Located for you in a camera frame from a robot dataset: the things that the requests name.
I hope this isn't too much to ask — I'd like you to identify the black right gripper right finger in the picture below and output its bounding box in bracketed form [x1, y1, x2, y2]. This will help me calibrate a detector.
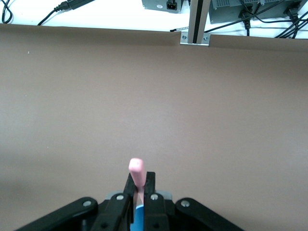
[143, 171, 169, 231]

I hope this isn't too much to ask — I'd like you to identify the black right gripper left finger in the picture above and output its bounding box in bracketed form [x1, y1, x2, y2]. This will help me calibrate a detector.
[92, 172, 138, 231]

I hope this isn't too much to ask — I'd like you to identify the blue plastic cup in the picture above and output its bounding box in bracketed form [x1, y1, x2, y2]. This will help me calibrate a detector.
[129, 204, 145, 231]

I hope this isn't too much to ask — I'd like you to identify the pink chopstick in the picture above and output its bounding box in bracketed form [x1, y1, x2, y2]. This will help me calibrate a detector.
[128, 158, 146, 210]

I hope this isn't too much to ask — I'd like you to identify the grey power supply with socket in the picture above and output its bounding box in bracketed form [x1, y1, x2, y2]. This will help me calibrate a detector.
[141, 0, 186, 12]

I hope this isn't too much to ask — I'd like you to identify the large grey power supply box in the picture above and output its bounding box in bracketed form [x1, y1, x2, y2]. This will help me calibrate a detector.
[208, 0, 304, 24]

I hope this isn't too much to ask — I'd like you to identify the metal post bracket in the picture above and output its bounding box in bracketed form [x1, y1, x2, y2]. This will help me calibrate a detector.
[180, 32, 211, 47]

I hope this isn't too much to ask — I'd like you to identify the black cable tie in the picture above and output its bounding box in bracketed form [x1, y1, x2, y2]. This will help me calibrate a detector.
[169, 26, 190, 33]

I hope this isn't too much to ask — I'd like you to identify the aluminium profile post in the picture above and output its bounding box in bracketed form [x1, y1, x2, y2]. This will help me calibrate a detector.
[188, 0, 211, 44]

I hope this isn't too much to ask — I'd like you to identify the black power cable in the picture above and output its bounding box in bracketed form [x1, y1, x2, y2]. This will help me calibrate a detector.
[238, 4, 253, 37]
[274, 6, 308, 39]

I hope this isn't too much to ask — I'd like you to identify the black cable with plug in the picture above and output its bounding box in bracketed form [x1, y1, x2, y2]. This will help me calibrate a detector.
[37, 0, 97, 26]

